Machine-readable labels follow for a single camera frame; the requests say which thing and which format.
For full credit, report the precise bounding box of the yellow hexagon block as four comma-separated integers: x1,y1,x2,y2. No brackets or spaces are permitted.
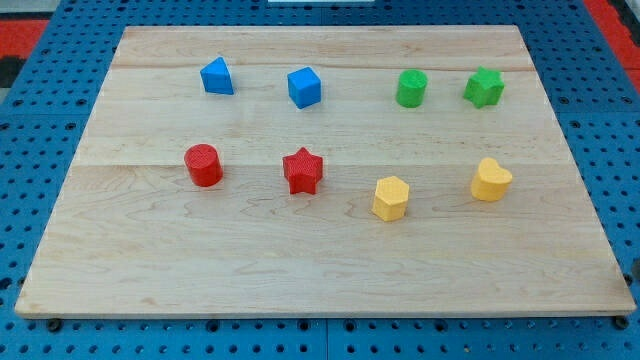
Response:
371,176,410,222

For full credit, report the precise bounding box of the red star block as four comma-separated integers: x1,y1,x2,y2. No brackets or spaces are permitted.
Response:
283,147,323,195

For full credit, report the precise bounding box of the wooden board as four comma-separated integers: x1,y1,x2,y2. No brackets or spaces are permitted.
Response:
15,25,636,319

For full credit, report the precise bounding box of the blue cube block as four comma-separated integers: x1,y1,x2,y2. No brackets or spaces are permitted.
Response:
287,67,322,109

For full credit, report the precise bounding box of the red cylinder block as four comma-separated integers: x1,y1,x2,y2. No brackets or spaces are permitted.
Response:
184,144,224,187

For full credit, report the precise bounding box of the green cylinder block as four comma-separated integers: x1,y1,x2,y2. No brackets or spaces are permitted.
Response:
395,69,428,108

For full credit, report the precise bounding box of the blue triangular prism block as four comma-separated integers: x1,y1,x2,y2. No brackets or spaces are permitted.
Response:
200,57,234,95

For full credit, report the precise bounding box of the yellow heart block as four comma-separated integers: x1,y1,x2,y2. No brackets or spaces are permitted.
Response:
470,157,513,202

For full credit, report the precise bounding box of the green star block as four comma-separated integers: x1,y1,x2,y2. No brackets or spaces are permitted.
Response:
463,66,505,108

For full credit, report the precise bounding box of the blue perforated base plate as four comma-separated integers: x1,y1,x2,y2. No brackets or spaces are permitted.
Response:
1,1,639,359

